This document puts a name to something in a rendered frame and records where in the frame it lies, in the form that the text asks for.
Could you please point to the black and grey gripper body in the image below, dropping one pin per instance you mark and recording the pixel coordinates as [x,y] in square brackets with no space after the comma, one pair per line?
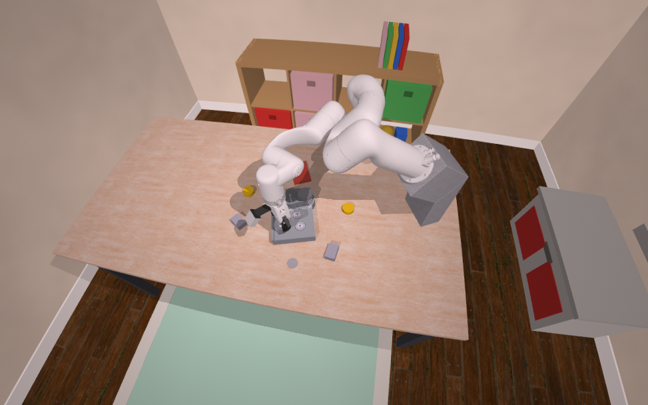
[280,211]

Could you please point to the grey toothed gear with yellow arrow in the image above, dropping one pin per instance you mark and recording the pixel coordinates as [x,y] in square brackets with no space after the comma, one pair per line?
[278,227]

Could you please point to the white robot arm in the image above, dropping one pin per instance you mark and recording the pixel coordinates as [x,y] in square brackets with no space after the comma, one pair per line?
[352,138]

